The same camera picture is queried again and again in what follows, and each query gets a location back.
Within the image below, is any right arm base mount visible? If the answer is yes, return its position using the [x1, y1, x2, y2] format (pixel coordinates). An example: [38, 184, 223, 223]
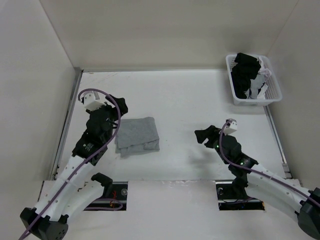
[215, 180, 265, 211]

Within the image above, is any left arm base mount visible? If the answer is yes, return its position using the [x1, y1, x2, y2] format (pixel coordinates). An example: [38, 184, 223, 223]
[84, 181, 129, 212]

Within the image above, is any black tank top in basket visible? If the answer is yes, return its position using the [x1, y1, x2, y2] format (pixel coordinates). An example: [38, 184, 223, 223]
[231, 53, 261, 99]

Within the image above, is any white tank top in basket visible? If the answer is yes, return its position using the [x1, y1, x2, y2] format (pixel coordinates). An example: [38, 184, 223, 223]
[244, 56, 272, 100]

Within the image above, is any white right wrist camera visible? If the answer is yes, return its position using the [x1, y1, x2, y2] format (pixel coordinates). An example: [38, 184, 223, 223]
[223, 118, 238, 135]

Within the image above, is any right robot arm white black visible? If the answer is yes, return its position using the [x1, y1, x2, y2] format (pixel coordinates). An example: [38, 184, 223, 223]
[194, 120, 320, 240]

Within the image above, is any grey tank top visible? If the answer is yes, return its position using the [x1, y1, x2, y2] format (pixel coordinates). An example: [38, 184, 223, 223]
[115, 116, 160, 158]

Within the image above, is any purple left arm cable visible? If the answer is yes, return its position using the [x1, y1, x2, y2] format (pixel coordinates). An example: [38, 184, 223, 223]
[18, 88, 123, 240]

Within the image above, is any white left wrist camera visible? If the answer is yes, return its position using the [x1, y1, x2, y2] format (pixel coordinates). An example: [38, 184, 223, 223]
[81, 90, 104, 111]

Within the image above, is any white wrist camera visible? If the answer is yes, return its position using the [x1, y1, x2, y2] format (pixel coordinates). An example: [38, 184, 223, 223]
[81, 90, 104, 111]
[223, 118, 238, 135]

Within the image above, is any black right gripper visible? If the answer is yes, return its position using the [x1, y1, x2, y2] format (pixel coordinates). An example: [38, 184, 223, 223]
[194, 125, 230, 165]

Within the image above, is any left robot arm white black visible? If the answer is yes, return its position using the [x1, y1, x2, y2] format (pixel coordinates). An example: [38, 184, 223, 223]
[20, 91, 128, 240]

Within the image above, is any white perforated plastic basket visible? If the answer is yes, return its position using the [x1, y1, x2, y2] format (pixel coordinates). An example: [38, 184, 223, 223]
[225, 54, 283, 106]

